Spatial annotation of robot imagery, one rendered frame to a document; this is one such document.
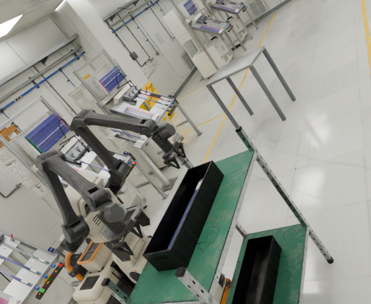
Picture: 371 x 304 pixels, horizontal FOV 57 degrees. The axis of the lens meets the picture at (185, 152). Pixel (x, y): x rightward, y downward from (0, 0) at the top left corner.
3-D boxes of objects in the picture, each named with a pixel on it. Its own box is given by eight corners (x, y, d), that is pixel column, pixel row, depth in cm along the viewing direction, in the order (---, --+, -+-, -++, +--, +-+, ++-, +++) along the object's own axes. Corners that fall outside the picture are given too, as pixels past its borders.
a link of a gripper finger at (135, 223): (149, 231, 139) (134, 216, 136) (142, 245, 133) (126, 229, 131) (139, 235, 143) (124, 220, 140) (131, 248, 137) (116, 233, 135)
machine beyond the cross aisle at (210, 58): (248, 47, 800) (202, -27, 736) (241, 61, 740) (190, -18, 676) (204, 73, 882) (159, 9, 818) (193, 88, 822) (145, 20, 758)
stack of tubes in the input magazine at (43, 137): (70, 129, 413) (54, 111, 404) (43, 154, 376) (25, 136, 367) (64, 133, 420) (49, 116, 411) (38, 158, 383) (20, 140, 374)
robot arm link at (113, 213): (104, 189, 134) (85, 199, 129) (116, 185, 125) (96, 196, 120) (117, 216, 135) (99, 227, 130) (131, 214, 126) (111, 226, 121)
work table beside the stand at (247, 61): (285, 120, 399) (250, 64, 372) (239, 133, 450) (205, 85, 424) (296, 99, 426) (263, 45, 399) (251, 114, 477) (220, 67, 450)
